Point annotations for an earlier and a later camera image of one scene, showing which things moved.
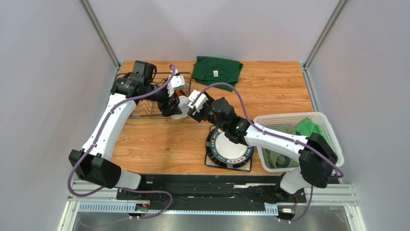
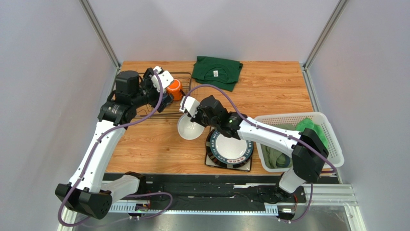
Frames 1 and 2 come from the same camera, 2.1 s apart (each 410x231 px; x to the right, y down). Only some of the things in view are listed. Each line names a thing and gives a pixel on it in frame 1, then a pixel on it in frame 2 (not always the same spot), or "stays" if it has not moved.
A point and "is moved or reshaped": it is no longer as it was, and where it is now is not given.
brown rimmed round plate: x=211 y=159 stays
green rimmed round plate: x=226 y=152 stays
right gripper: x=197 y=113 stays
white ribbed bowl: x=184 y=107 is moved or reshaped
